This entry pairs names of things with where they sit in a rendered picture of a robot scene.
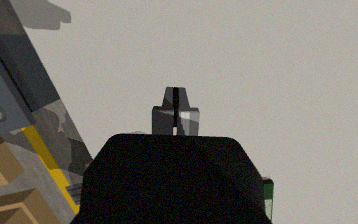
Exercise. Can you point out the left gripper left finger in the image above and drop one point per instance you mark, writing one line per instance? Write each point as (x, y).
(163, 117)

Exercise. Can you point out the dark green keyboard case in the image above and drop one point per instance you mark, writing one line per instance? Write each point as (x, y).
(268, 186)

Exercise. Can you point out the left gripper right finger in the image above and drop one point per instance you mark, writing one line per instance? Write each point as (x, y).
(186, 117)

